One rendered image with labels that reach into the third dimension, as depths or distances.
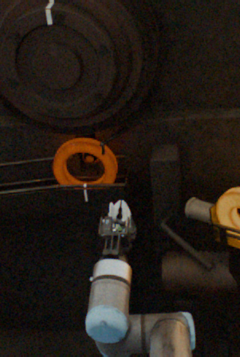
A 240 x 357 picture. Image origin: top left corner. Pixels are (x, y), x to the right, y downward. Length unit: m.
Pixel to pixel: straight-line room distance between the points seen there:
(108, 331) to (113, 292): 0.08
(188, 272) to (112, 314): 0.42
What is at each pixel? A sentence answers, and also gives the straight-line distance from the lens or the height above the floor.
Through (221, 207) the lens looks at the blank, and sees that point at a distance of 1.54.
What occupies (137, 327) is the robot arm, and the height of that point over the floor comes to 0.60.
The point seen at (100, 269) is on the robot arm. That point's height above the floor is 0.73.
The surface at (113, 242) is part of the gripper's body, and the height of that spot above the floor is 0.75.
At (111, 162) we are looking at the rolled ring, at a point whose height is 0.78.
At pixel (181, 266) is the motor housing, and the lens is 1.65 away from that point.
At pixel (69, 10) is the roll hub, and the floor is 1.25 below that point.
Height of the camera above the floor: 1.62
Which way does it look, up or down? 32 degrees down
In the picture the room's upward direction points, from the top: 7 degrees counter-clockwise
